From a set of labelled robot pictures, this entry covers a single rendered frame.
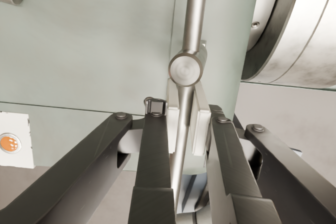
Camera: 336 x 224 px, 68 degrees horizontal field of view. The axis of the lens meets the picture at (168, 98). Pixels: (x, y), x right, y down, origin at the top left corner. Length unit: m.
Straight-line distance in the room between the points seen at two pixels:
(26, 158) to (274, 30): 0.35
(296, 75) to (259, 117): 1.37
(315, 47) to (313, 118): 1.56
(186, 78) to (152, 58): 0.12
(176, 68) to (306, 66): 0.25
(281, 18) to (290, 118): 1.53
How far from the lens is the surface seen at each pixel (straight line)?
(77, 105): 0.31
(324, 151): 2.06
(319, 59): 0.37
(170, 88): 0.18
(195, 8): 0.17
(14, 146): 0.36
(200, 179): 0.91
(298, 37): 0.33
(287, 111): 1.80
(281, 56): 0.35
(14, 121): 0.35
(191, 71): 0.15
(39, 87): 0.32
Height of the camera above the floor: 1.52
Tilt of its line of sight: 70 degrees down
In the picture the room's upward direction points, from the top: 176 degrees counter-clockwise
